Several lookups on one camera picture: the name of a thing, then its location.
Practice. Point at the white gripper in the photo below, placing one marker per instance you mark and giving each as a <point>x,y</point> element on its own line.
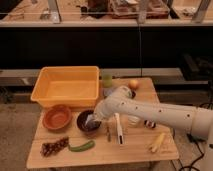
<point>101,112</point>

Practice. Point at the blue grey towel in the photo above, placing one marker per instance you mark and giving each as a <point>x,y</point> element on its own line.
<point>90,121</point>

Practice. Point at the dark purple bowl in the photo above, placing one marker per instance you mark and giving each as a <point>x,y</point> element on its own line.
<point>85,126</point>

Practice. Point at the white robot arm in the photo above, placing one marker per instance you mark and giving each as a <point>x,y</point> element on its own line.
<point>193,120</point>

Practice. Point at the orange clay bowl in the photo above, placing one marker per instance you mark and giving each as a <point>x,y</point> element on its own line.
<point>57,117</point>

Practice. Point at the blue lid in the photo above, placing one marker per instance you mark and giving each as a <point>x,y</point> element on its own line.
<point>107,91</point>

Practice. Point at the metal fork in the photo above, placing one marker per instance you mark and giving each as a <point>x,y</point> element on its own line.
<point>108,132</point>

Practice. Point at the clear glass cup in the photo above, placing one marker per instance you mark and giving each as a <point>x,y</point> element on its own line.
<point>134,121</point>

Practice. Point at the small metal pot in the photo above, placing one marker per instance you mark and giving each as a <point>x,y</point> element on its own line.
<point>133,94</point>

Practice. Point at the green cup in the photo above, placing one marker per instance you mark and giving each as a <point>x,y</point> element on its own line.
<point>106,80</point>

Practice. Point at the yellow plastic tub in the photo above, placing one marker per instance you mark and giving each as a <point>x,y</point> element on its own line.
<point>75,86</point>

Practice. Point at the green chili pepper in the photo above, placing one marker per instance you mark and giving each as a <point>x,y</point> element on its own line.
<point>88,145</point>

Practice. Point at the wooden table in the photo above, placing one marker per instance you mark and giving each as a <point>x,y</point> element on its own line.
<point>134,150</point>

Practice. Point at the brown grape bunch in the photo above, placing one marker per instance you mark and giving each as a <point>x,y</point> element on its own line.
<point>53,148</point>

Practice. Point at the white handled knife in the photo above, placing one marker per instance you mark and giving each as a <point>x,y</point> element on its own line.
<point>119,129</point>

